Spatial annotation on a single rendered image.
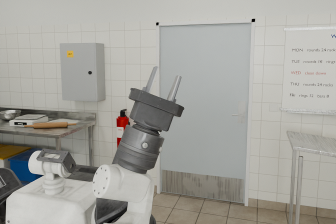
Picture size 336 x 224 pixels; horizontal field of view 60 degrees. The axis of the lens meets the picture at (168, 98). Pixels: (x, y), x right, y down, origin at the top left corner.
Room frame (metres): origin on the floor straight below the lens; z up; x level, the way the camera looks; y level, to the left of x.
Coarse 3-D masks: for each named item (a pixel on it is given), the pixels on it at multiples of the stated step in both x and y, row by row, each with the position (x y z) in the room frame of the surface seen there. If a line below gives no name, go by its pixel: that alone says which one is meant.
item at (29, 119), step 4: (20, 116) 3.46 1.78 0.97; (24, 116) 3.46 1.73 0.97; (28, 116) 3.46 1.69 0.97; (32, 116) 3.46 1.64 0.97; (36, 116) 3.46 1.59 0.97; (40, 116) 3.46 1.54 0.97; (44, 116) 3.55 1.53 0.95; (12, 120) 3.32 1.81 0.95; (16, 120) 3.31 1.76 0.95; (20, 120) 3.31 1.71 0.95; (24, 120) 3.31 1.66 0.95; (28, 120) 3.31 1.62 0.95; (32, 120) 3.31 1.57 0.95; (36, 120) 3.35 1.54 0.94; (40, 120) 3.42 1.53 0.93; (44, 120) 3.50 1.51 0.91; (12, 124) 3.31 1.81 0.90; (16, 124) 3.30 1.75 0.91; (20, 124) 3.29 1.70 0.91; (24, 124) 3.28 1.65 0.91; (28, 124) 3.27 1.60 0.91; (32, 124) 3.27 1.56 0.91
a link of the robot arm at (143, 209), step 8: (152, 184) 0.60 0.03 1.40; (152, 192) 0.59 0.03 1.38; (144, 200) 0.58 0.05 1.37; (152, 200) 0.59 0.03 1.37; (128, 208) 0.60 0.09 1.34; (136, 208) 0.59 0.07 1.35; (144, 208) 0.57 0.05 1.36; (128, 216) 0.58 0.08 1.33; (136, 216) 0.56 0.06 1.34; (144, 216) 0.56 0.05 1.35
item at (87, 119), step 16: (32, 112) 3.89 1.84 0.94; (48, 112) 3.82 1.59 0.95; (64, 112) 3.74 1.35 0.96; (80, 112) 3.67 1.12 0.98; (0, 128) 3.21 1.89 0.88; (16, 128) 3.21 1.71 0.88; (32, 128) 3.21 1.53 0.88; (48, 128) 3.21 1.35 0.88; (64, 128) 3.21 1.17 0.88; (80, 128) 3.31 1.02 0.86
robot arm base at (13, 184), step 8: (0, 168) 0.89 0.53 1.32; (8, 168) 0.90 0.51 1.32; (0, 176) 0.86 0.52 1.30; (8, 176) 0.87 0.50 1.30; (16, 176) 0.88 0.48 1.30; (0, 184) 0.84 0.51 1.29; (8, 184) 0.85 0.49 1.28; (16, 184) 0.85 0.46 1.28; (0, 192) 0.82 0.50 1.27; (8, 192) 0.83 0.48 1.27; (0, 200) 0.81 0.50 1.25; (0, 208) 0.82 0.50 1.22; (0, 216) 0.84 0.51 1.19
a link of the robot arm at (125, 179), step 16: (128, 160) 0.56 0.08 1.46; (144, 160) 0.56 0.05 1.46; (96, 176) 0.57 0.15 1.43; (112, 176) 0.54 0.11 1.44; (128, 176) 0.56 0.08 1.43; (144, 176) 0.58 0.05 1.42; (96, 192) 0.55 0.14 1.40; (112, 192) 0.54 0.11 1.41; (128, 192) 0.56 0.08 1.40; (144, 192) 0.58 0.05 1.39
